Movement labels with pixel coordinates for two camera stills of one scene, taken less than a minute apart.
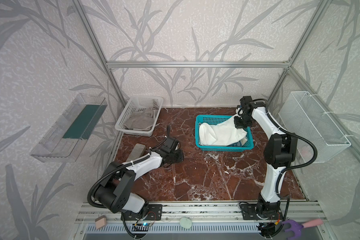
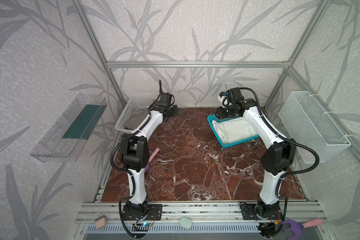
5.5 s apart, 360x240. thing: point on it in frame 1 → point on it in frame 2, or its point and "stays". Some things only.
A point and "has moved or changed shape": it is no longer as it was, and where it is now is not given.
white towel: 222,134 has moved or changed shape
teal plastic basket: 216,119 → 212,118
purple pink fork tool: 295,227 stays
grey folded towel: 141,120 stays
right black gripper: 240,122 → 223,113
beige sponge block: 100,221 stays
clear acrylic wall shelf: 63,140 stays
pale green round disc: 185,222 stays
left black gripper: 174,156 → 172,110
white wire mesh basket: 301,113 stays
